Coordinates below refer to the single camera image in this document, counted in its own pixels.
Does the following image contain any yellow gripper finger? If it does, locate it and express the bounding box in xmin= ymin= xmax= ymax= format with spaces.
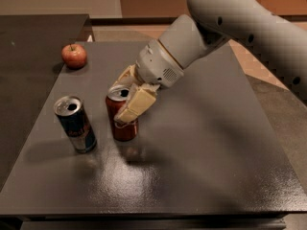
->
xmin=113 ymin=64 xmax=144 ymax=87
xmin=114 ymin=83 xmax=159 ymax=124

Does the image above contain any red coke can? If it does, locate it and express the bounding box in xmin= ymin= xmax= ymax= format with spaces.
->
xmin=106 ymin=85 xmax=138 ymax=142

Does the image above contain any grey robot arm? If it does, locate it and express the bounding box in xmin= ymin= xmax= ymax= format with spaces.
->
xmin=114 ymin=0 xmax=307 ymax=124

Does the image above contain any blue silver redbull can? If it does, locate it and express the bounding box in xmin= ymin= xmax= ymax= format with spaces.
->
xmin=54 ymin=96 xmax=97 ymax=153

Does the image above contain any red apple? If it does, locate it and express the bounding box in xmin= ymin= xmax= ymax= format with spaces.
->
xmin=61 ymin=44 xmax=87 ymax=69

